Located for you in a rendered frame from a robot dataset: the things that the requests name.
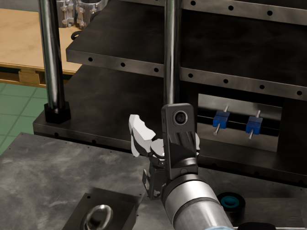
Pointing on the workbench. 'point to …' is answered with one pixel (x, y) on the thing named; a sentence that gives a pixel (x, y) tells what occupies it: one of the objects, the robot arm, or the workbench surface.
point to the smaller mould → (101, 214)
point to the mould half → (272, 213)
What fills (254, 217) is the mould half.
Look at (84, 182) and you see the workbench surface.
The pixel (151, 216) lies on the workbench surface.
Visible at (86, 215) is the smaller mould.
